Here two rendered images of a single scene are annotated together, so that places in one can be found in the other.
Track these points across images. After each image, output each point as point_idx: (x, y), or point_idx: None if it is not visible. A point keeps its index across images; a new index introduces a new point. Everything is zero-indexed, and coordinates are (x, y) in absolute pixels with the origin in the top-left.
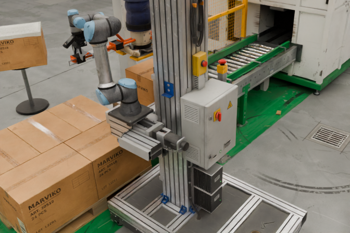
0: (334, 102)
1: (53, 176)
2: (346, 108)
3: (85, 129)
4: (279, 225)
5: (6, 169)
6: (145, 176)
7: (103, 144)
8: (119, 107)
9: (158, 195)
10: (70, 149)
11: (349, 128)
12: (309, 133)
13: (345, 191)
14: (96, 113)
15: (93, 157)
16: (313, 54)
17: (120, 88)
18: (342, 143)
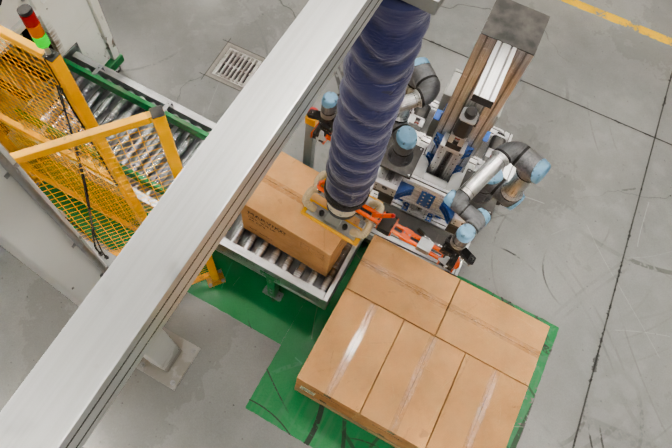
0: (144, 50)
1: (499, 311)
2: (162, 40)
3: (398, 319)
4: (433, 113)
5: (507, 380)
6: (405, 247)
7: (425, 278)
8: (477, 206)
9: (427, 225)
10: (446, 317)
11: (214, 45)
12: (234, 87)
13: (338, 66)
14: (351, 322)
15: (453, 280)
16: (90, 36)
17: (505, 179)
18: (251, 57)
